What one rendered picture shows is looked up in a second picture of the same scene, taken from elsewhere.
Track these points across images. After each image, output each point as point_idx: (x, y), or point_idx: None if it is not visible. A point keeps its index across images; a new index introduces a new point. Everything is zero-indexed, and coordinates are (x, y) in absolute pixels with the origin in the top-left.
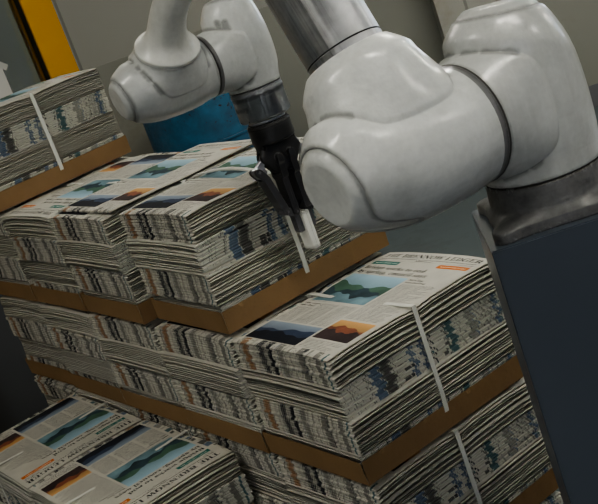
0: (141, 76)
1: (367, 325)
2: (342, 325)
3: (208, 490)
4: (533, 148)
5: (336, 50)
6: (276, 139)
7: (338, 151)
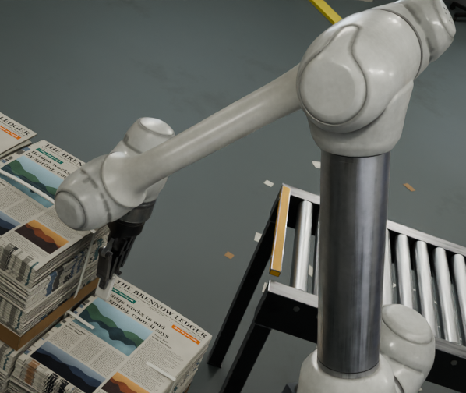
0: (103, 205)
1: (145, 391)
2: (122, 381)
3: None
4: None
5: (361, 374)
6: (134, 235)
7: None
